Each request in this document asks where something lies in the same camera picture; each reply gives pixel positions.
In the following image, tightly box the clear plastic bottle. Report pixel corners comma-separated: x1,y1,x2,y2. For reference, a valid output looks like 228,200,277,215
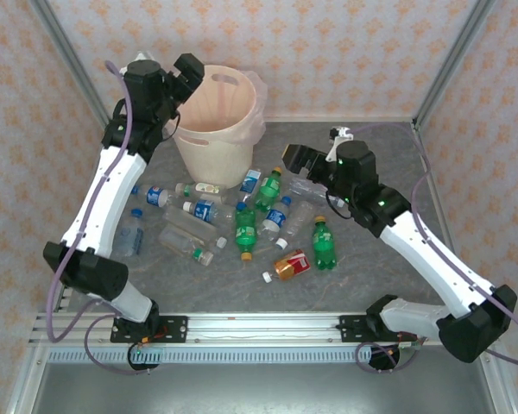
287,172,346,208

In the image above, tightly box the green soda bottle yellow cap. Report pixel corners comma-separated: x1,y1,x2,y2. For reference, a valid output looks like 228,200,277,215
253,166,283,212
312,215,338,272
234,207,259,263

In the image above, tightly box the clear bottle with blue label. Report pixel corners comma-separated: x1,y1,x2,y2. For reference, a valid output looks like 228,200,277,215
181,200,237,225
235,167,263,212
258,196,293,238
130,184,174,208

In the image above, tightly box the clear bottle white green label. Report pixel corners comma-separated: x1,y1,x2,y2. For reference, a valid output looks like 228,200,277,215
174,181,230,199

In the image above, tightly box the clear bottle pale blue label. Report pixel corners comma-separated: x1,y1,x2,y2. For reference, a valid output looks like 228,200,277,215
111,208,146,259

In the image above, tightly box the clear bottle green white cap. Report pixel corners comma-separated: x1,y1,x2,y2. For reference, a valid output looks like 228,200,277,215
157,227,216,267

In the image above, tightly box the cream plastic bin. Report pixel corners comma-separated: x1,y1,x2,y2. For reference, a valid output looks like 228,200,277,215
167,64,264,191

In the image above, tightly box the red orange label bottle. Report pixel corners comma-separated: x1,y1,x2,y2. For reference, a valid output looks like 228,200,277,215
262,248,312,285

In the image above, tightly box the aluminium mounting beam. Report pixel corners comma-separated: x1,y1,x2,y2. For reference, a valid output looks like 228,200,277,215
29,312,420,346

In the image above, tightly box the grey metal base panel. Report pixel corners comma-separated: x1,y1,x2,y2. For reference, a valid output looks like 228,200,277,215
29,360,500,414

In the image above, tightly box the aluminium frame rail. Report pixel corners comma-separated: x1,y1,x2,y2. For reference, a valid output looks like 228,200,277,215
412,122,458,277
262,115,417,126

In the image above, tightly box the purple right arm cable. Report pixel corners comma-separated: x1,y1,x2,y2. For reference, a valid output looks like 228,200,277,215
347,122,518,374

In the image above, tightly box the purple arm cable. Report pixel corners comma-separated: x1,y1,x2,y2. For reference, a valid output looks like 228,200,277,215
347,122,518,374
45,60,152,376

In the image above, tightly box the aluminium frame post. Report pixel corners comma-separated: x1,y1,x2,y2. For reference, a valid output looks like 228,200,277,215
28,0,116,133
412,0,500,130

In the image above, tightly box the grey slotted cable duct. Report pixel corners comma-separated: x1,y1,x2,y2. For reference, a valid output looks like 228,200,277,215
47,347,372,366

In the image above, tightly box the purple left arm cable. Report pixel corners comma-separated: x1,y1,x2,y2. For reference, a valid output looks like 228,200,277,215
45,60,152,376

